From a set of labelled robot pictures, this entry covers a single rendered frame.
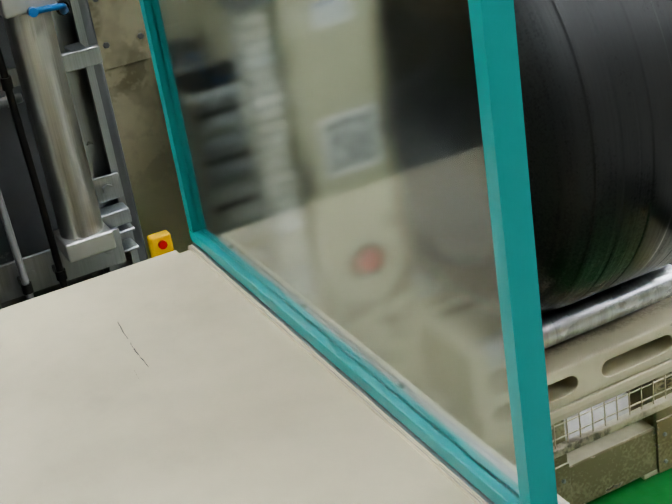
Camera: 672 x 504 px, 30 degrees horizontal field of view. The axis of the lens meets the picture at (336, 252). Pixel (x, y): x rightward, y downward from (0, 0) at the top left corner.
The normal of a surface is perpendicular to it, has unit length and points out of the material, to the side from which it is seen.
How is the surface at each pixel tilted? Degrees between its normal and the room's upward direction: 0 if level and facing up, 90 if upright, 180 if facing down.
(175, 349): 0
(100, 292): 0
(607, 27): 63
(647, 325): 0
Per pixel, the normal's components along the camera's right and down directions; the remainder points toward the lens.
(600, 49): 0.36, -0.07
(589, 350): -0.14, -0.90
